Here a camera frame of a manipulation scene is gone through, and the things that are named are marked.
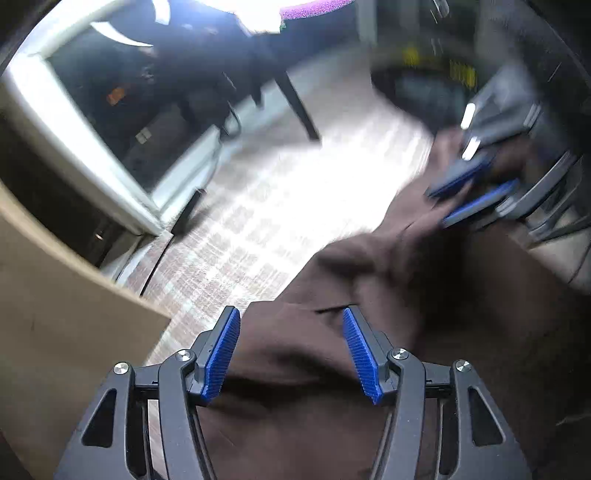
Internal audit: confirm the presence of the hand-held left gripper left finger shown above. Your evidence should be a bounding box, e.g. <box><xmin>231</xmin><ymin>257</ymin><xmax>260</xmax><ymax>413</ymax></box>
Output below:
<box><xmin>53</xmin><ymin>305</ymin><xmax>242</xmax><ymax>480</ymax></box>

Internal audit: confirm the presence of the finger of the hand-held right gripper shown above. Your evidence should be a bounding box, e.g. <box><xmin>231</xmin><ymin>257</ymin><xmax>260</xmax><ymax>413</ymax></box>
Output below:
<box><xmin>427</xmin><ymin>154</ymin><xmax>497</xmax><ymax>200</ymax></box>
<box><xmin>441</xmin><ymin>151</ymin><xmax>581</xmax><ymax>241</ymax></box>

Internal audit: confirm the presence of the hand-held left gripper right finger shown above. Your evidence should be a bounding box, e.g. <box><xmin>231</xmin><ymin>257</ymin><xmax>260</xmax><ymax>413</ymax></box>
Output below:
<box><xmin>342</xmin><ymin>305</ymin><xmax>532</xmax><ymax>480</ymax></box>

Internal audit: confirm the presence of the brown garment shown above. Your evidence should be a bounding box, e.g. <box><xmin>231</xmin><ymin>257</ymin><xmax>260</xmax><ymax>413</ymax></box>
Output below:
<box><xmin>194</xmin><ymin>129</ymin><xmax>591</xmax><ymax>480</ymax></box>

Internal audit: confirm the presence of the grey-blue jacket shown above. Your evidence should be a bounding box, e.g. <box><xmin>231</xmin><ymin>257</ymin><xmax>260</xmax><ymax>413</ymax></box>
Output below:
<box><xmin>369</xmin><ymin>41</ymin><xmax>481</xmax><ymax>134</ymax></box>

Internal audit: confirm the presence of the black power adapter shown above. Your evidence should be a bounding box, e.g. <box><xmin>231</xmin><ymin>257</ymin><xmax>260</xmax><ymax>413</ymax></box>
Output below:
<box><xmin>171</xmin><ymin>187</ymin><xmax>206</xmax><ymax>236</ymax></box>

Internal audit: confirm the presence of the beige checked mat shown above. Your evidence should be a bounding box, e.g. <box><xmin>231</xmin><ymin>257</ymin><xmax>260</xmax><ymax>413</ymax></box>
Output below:
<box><xmin>115</xmin><ymin>41</ymin><xmax>439</xmax><ymax>370</ymax></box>

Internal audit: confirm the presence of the beige board panel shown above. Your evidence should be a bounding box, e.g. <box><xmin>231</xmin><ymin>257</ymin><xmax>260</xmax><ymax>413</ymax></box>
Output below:
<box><xmin>0</xmin><ymin>185</ymin><xmax>174</xmax><ymax>480</ymax></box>

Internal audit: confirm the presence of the black tripod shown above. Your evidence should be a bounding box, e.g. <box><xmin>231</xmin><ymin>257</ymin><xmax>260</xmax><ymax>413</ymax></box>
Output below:
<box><xmin>175</xmin><ymin>28</ymin><xmax>321</xmax><ymax>141</ymax></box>

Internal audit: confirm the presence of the white window frame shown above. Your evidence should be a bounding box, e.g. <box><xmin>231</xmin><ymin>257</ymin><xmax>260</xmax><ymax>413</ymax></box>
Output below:
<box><xmin>0</xmin><ymin>0</ymin><xmax>222</xmax><ymax>236</ymax></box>

